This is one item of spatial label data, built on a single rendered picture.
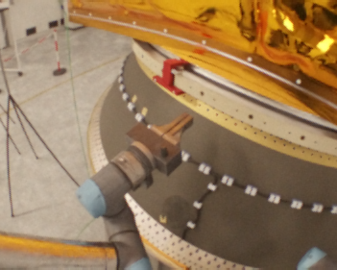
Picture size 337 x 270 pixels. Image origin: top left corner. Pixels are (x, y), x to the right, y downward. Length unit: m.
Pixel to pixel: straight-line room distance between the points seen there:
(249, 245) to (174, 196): 0.32
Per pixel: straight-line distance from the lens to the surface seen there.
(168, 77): 0.78
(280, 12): 0.63
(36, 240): 0.46
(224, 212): 0.81
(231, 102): 0.67
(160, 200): 0.90
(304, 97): 0.70
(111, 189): 0.50
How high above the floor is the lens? 2.04
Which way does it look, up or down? 40 degrees down
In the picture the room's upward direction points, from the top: 5 degrees clockwise
